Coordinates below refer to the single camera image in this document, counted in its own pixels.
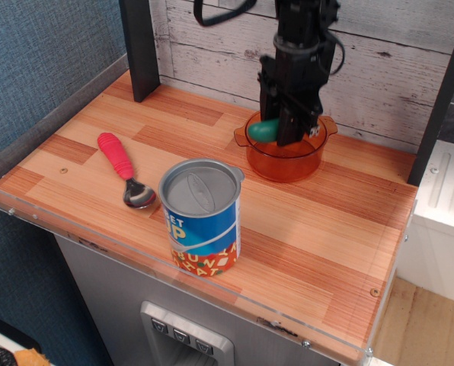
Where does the silver dispenser button panel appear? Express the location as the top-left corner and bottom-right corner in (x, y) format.
(140, 301), (235, 366)

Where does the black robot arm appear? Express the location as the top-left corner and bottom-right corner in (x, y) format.
(258, 1), (343, 146)

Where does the clear acrylic table guard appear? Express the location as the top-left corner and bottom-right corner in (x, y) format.
(0, 59), (417, 365)

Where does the blue alphabet soup can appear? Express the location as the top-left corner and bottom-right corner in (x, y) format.
(158, 159), (245, 277)

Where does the white toy appliance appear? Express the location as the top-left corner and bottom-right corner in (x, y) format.
(397, 140), (454, 300)

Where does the black and orange object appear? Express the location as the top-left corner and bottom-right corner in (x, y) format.
(0, 320), (53, 365)

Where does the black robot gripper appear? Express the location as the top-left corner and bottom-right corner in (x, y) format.
(258, 41), (335, 146)

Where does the grey toy fridge cabinet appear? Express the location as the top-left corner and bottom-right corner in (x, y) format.
(56, 236), (336, 365)

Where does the dark frame post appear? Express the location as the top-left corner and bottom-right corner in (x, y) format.
(407, 48), (454, 187)
(119, 0), (161, 102)

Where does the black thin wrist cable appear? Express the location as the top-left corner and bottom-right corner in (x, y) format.
(318, 30), (346, 77)

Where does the dark right frame post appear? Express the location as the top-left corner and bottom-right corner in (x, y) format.
(407, 48), (454, 187)

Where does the red handled metal spoon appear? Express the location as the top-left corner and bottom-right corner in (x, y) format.
(98, 133), (156, 209)

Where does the orange transparent plastic bowl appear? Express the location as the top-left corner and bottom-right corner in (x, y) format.
(234, 112), (337, 182)

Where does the black braided cable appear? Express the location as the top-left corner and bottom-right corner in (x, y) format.
(193, 0), (258, 27)

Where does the green toy cucumber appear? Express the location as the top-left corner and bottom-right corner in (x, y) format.
(248, 118), (279, 143)

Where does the dark left frame post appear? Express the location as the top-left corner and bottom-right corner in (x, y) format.
(119, 0), (161, 102)

